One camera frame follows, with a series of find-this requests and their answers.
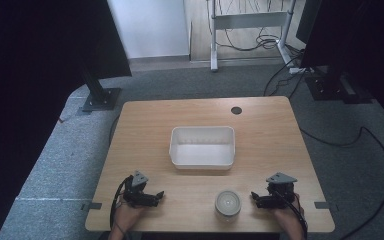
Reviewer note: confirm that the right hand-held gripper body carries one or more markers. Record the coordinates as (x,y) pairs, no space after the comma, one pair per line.
(280,191)

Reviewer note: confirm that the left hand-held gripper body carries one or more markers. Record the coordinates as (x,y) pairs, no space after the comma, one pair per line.
(136,189)

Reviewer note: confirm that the person's right hand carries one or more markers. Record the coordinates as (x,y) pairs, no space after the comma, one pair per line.
(288,216)

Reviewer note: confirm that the person's left hand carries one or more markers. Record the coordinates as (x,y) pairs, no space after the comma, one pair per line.
(127,216)

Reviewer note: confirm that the white plastic bin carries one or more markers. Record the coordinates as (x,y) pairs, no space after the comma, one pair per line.
(202,148)

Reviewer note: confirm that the black table grommet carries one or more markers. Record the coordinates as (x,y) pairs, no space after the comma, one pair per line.
(236,110)

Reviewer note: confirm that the black stand base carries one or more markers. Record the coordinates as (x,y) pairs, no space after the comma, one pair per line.
(336,88)

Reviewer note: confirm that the white power strip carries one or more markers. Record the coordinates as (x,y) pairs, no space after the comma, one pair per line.
(296,70)

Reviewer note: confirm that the dark curtain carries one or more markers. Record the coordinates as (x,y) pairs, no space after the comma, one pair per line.
(356,43)
(36,66)

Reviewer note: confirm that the grey table bracket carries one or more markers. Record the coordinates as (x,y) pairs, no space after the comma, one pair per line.
(321,205)
(91,206)

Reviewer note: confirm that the black stand with base plate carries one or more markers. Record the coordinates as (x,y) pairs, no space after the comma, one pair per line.
(98,96)

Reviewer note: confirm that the white desk frame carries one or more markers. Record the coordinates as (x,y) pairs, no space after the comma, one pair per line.
(250,20)

